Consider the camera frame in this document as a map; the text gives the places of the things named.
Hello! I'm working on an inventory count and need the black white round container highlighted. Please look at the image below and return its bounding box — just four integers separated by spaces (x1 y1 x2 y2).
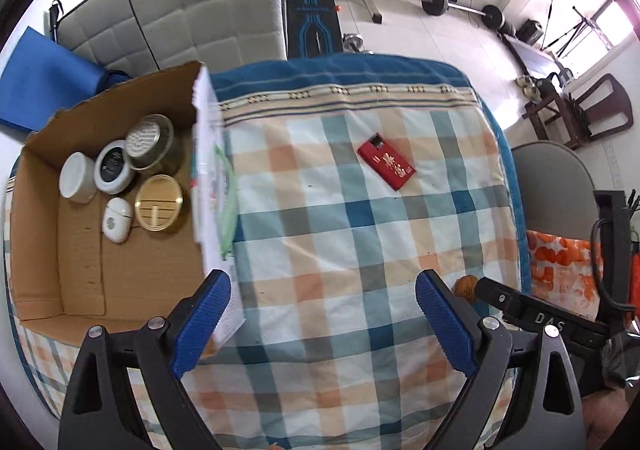
93 140 136 195

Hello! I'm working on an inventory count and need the grey chair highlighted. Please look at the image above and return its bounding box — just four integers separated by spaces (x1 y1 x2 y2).
512 141 598 241

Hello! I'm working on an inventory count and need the dark wooden chair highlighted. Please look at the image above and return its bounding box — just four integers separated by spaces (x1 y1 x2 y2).
523 74 634 150

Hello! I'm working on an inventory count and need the blue mat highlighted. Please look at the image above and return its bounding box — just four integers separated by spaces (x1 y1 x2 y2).
0 27 130 131

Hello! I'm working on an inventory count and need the gold lid tin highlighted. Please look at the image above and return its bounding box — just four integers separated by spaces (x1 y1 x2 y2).
134 175 183 232

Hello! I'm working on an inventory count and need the white cardboard box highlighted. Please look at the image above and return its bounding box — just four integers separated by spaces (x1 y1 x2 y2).
6 60 248 361

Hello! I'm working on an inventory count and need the white earbud case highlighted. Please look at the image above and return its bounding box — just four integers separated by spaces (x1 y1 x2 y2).
102 197 132 244

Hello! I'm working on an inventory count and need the brown walnut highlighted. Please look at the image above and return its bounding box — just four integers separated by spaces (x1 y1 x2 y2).
454 274 478 305

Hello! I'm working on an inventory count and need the red cigarette pack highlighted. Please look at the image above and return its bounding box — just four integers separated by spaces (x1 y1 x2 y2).
357 133 416 191

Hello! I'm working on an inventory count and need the barbell on floor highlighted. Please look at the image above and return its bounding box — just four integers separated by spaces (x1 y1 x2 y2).
421 0 515 37

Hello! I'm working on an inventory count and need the steel tea strainer cup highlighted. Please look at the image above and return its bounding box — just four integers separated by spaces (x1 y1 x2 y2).
125 114 183 176

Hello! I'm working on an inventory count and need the grey padded sofa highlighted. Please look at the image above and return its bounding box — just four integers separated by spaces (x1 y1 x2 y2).
56 0 288 77

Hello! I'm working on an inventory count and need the black blue weight bench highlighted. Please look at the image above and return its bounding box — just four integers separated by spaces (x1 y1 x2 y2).
286 0 344 58

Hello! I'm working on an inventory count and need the plaid blanket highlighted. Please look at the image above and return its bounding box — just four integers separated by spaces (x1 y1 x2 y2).
9 54 528 449

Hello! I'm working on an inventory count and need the orange white patterned cloth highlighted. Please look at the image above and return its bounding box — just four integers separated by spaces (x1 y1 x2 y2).
526 230 600 321

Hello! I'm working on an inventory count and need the white round jar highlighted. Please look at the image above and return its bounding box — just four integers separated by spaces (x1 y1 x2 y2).
58 152 96 205

